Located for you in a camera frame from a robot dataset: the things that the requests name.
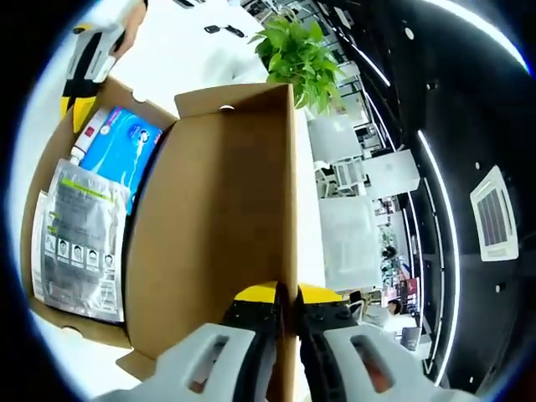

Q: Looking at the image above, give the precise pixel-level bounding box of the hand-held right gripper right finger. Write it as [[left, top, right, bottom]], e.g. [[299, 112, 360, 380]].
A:
[[296, 283, 474, 402]]

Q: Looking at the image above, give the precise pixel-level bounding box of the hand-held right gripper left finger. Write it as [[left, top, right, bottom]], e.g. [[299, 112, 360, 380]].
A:
[[90, 281, 281, 402]]

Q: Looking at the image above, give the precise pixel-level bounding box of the white pump bottle red label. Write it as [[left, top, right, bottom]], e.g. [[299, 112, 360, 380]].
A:
[[68, 109, 106, 168]]

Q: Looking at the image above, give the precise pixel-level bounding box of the blue soft wipes pack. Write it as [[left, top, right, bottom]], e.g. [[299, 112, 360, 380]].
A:
[[78, 106, 164, 216]]

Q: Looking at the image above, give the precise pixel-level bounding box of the brown cardboard shoe box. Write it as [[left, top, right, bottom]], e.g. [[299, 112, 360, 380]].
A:
[[19, 75, 301, 402]]

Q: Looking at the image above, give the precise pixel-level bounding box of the grey translucent desk partition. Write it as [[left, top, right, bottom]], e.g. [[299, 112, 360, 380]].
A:
[[322, 196, 381, 291]]

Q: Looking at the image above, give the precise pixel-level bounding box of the thin ceiling light strip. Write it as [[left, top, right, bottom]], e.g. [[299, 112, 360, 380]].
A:
[[417, 129, 462, 383]]

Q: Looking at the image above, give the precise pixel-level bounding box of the silver mask packet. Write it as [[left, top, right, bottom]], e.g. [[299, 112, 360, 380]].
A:
[[44, 157, 132, 324], [30, 190, 58, 309]]

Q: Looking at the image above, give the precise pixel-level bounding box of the green plant in white pot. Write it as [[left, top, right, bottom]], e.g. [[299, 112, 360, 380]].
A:
[[203, 11, 345, 117]]

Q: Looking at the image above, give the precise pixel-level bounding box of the white ceiling air vent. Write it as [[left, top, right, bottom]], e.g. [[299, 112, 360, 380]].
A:
[[468, 164, 521, 263]]

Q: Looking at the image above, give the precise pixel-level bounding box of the wide ceiling light strip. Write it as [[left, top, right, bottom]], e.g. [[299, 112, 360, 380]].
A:
[[435, 0, 533, 77]]

